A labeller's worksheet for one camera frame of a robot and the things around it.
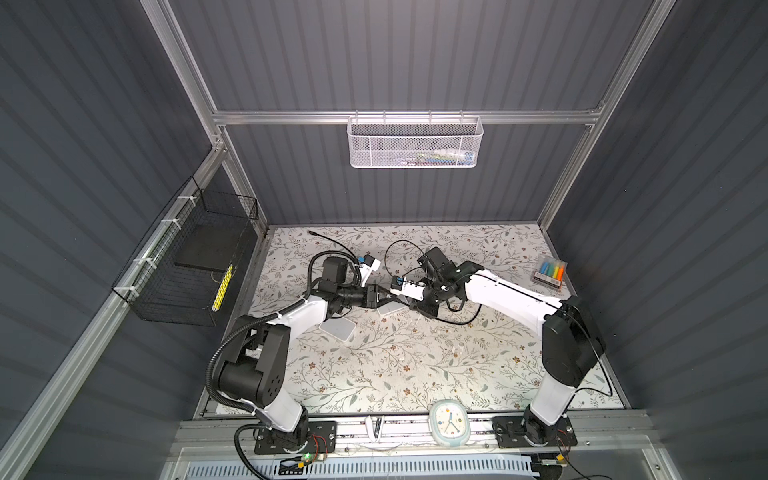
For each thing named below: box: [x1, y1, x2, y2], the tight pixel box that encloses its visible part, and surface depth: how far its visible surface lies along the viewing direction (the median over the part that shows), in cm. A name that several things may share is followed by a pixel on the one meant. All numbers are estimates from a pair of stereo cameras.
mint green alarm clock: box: [429, 399, 472, 448], surface depth 75 cm
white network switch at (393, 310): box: [377, 300, 410, 319], surface depth 96 cm
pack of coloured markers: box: [533, 258, 568, 290], surface depth 107 cm
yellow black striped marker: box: [212, 264, 233, 312], surface depth 71 cm
